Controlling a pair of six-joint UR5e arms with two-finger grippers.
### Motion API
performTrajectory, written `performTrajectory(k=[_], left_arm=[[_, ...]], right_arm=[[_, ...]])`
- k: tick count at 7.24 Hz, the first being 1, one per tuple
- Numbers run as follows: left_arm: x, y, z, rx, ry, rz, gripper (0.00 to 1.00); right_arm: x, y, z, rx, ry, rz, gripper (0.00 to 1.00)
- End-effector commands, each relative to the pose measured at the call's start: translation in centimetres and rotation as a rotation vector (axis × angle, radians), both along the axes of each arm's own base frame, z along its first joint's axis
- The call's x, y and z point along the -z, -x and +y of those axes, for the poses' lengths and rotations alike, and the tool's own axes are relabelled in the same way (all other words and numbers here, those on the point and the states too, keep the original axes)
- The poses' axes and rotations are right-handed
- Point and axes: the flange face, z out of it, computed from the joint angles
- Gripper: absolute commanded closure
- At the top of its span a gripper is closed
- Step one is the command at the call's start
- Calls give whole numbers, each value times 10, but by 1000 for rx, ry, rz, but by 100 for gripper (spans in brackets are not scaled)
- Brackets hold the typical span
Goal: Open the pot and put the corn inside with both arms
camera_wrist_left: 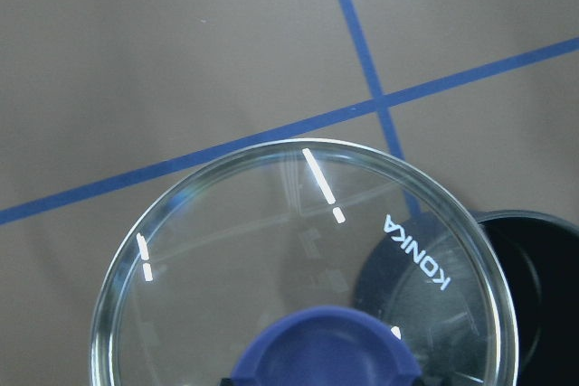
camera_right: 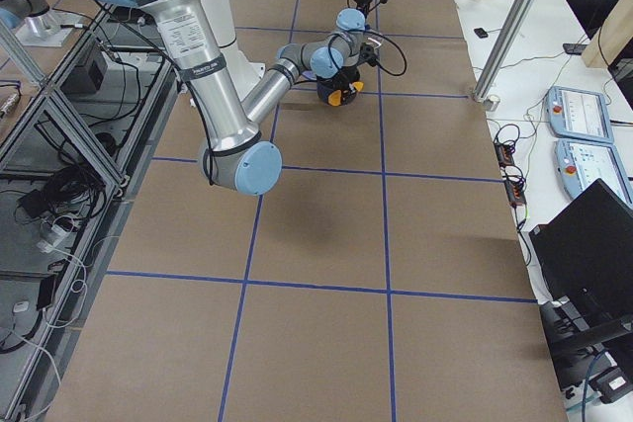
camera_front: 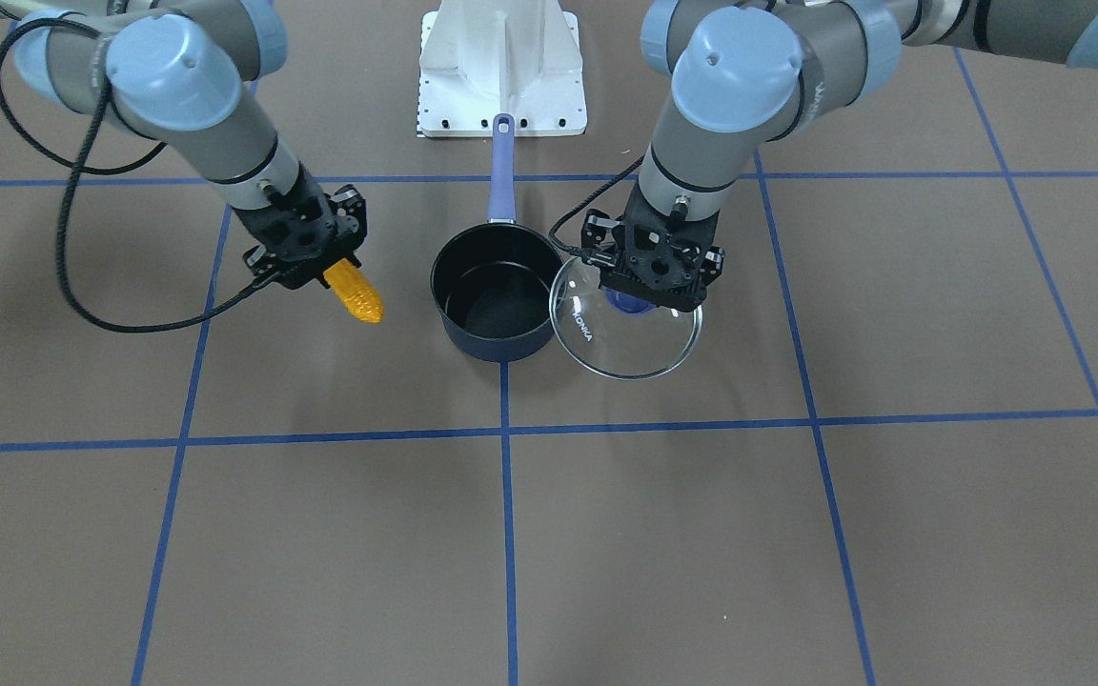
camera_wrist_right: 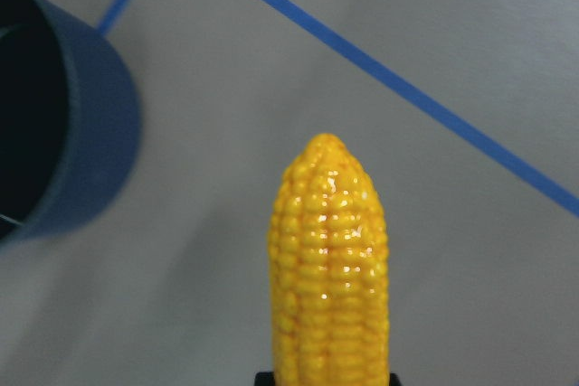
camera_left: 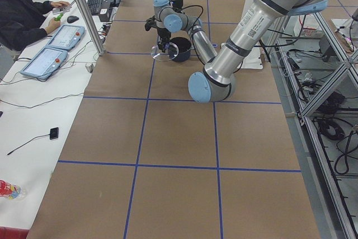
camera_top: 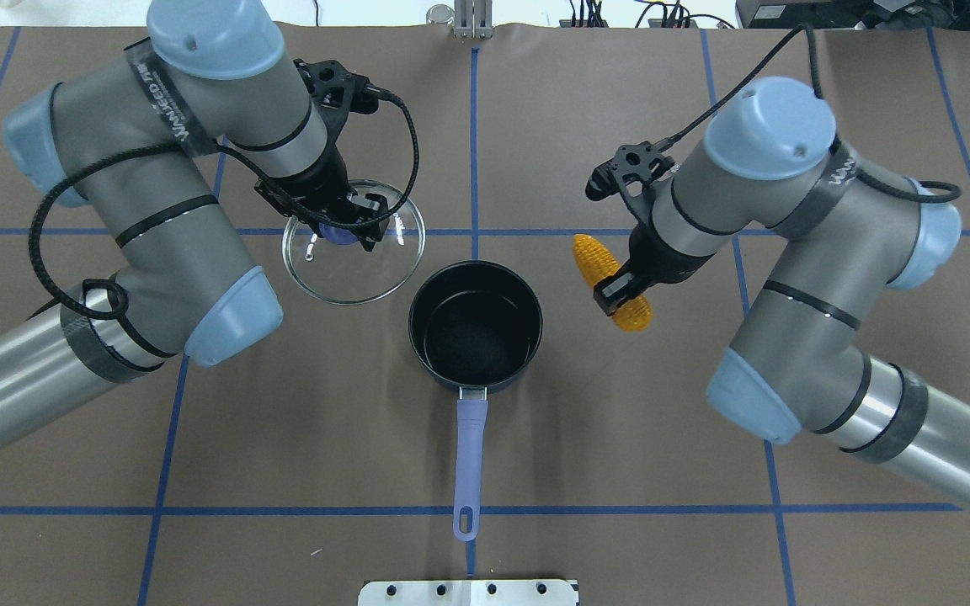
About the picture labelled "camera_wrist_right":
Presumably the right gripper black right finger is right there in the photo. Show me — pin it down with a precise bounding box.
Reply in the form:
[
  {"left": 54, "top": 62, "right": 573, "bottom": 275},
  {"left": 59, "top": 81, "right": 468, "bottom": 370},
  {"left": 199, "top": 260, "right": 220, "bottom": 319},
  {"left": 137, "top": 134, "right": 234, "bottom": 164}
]
[{"left": 389, "top": 372, "right": 401, "bottom": 386}]

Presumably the yellow corn cob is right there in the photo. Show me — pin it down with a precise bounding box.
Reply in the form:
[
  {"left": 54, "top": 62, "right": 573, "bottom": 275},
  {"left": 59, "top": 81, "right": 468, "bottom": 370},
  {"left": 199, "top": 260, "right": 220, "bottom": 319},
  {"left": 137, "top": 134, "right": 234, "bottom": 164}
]
[{"left": 268, "top": 134, "right": 390, "bottom": 385}]

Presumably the dark blue pot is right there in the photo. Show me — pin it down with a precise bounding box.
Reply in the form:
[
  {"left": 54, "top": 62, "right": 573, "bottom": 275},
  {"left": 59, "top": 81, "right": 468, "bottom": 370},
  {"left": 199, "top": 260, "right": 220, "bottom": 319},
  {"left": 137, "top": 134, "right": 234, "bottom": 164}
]
[{"left": 1, "top": 0, "right": 141, "bottom": 244}]

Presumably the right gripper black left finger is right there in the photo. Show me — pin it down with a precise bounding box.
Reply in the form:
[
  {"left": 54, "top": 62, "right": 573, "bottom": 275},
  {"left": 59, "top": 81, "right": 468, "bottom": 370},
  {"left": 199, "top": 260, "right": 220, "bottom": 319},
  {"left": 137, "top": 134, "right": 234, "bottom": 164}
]
[{"left": 253, "top": 372, "right": 275, "bottom": 386}]

